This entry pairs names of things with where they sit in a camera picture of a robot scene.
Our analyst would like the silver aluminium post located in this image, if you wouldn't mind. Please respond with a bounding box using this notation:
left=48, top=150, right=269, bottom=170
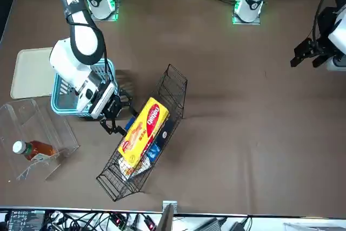
left=156, top=200, right=178, bottom=231

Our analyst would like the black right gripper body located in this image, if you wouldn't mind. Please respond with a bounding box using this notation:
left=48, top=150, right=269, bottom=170
left=101, top=94, right=129, bottom=123

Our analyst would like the black power adapter with labels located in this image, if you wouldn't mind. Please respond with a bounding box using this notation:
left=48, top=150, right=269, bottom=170
left=4, top=209, right=46, bottom=231

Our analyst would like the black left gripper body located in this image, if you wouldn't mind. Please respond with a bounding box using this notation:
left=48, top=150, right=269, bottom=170
left=310, top=36, right=337, bottom=58

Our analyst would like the amber tea bottle white cap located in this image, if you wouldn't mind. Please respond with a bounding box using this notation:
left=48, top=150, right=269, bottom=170
left=12, top=139, right=58, bottom=163

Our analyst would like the yellow red wafer box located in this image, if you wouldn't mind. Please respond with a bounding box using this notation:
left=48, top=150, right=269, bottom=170
left=117, top=96, right=170, bottom=166

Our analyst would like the cream plastic tray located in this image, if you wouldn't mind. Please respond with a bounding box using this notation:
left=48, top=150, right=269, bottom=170
left=10, top=47, right=56, bottom=100

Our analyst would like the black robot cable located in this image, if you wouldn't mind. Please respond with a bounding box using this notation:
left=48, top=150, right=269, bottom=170
left=312, top=0, right=332, bottom=47
left=64, top=6, right=116, bottom=88

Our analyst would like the dark brown cookie box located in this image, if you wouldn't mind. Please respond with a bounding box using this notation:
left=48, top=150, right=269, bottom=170
left=147, top=118, right=176, bottom=163

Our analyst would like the black wire snack rack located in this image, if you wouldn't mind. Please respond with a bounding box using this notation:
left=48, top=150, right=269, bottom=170
left=95, top=63, right=189, bottom=203

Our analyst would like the small device with red light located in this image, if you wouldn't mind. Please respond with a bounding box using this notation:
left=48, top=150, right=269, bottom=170
left=144, top=215, right=158, bottom=230
left=111, top=213, right=124, bottom=228

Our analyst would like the light blue plastic shopping basket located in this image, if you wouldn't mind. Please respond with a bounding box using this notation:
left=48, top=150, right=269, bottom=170
left=50, top=59, right=119, bottom=120

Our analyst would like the blue Oreo cookie box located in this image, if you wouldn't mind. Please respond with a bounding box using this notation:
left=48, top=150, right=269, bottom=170
left=124, top=116, right=136, bottom=132

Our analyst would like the white orange cracker box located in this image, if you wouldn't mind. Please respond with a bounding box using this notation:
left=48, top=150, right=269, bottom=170
left=118, top=156, right=152, bottom=182

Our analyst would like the clear acrylic shelf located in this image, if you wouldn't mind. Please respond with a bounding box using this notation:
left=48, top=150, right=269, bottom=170
left=0, top=98, right=81, bottom=182

